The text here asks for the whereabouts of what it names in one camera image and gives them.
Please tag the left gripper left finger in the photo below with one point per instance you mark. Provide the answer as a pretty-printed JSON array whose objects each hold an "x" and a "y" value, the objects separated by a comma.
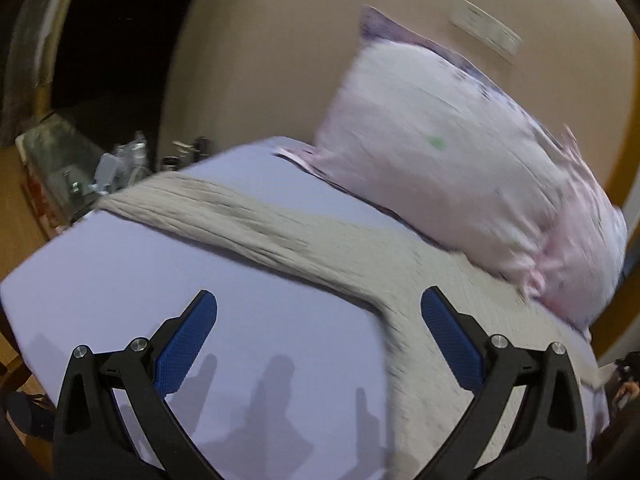
[{"x": 91, "y": 440}]

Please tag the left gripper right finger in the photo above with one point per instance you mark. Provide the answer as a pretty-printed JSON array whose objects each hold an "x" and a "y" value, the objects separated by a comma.
[{"x": 548, "y": 436}]

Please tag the cream cable-knit sweater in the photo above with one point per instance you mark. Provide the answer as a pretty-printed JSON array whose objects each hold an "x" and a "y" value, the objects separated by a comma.
[{"x": 384, "y": 268}]

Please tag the person's right hand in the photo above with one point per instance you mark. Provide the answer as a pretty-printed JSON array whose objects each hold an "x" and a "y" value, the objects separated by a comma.
[{"x": 627, "y": 384}]

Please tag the lavender bed sheet mattress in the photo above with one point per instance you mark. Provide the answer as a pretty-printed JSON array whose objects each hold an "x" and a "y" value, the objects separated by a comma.
[{"x": 241, "y": 319}]

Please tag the cluttered bedside table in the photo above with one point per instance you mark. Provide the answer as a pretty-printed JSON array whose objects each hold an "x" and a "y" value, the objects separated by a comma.
[{"x": 65, "y": 172}]

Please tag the pink floral pillow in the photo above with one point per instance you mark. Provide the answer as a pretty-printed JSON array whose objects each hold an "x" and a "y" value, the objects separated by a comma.
[{"x": 416, "y": 129}]

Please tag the white wall switch panel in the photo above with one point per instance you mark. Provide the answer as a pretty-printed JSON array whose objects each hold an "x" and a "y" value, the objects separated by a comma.
[{"x": 483, "y": 27}]

